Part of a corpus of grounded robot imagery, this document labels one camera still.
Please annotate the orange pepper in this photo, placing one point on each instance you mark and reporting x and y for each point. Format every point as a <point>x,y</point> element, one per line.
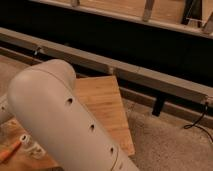
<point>7,153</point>

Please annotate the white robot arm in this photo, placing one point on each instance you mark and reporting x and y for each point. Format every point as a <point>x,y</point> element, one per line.
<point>42,99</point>

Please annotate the wooden shelf with brackets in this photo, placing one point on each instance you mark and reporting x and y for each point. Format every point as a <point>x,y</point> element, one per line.
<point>161,13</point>

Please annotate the grey metal rail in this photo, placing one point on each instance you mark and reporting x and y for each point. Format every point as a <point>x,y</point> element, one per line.
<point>162,82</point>

